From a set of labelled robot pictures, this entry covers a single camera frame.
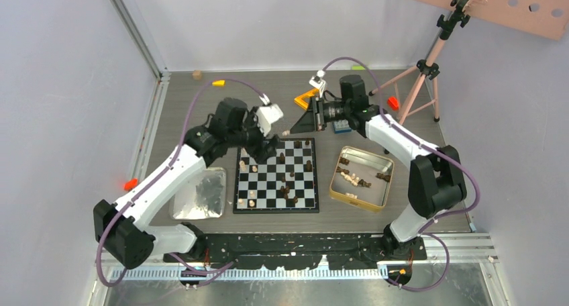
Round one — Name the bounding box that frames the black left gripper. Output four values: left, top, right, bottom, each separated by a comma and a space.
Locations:
227, 107, 278, 162

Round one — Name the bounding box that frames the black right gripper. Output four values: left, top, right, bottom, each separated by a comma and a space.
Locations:
291, 96, 351, 135

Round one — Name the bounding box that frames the dark chess piece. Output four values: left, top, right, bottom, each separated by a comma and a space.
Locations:
305, 160, 313, 172

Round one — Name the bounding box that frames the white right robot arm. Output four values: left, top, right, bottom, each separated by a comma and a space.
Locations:
289, 70, 467, 260

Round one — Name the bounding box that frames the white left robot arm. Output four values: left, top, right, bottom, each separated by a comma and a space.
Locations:
93, 97, 284, 270

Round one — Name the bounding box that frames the light chess pieces cluster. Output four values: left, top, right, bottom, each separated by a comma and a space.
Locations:
345, 173, 360, 187

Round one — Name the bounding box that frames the pink perforated board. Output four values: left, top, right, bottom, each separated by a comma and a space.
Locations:
416, 0, 568, 40

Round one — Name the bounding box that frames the yellow triangle toy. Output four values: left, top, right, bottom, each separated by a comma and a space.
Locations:
293, 89, 319, 110

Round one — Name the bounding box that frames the blue and grey lego block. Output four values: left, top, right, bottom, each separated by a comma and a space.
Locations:
333, 119, 352, 134

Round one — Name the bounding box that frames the small yellow block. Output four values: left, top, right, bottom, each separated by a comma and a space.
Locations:
211, 80, 225, 87

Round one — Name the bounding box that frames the black and white chessboard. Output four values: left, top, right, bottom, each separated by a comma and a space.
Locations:
233, 138, 320, 214

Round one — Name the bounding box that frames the silver tin lid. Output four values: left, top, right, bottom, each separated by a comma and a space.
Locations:
170, 167, 227, 221

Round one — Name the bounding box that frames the gold square metal tin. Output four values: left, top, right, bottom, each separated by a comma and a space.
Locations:
329, 146, 395, 213

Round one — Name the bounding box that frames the red block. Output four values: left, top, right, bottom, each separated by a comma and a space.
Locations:
386, 97, 399, 111

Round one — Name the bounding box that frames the dark pawn in tin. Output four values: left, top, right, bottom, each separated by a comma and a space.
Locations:
376, 172, 391, 183

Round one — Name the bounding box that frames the pink tripod stand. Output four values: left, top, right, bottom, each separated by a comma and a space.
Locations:
369, 11, 452, 125

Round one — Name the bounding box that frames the orange block on rail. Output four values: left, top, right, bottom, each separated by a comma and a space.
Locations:
123, 178, 138, 191

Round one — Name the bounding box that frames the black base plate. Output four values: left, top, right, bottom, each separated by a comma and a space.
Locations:
164, 233, 427, 270

